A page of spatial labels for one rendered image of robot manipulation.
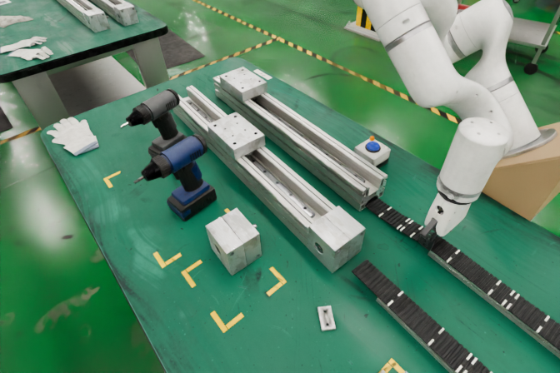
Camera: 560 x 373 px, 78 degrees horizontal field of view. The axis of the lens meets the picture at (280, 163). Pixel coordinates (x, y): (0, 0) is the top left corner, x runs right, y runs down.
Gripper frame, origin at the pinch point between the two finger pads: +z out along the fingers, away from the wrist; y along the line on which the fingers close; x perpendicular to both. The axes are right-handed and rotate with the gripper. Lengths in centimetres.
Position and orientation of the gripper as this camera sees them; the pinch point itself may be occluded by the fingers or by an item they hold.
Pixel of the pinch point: (436, 234)
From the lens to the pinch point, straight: 92.9
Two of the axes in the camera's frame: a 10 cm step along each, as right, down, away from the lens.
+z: 0.3, 7.4, 6.7
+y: 7.9, -4.3, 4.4
